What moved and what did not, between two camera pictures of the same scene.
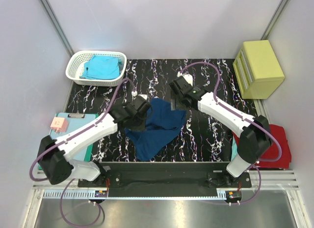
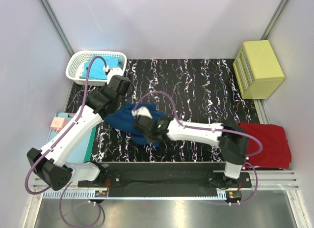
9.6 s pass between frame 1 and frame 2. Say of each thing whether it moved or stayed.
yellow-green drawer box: stayed
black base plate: stayed
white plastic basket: stayed
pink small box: stayed
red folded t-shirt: stayed
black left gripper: moved
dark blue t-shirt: moved
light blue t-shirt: stayed
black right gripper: moved
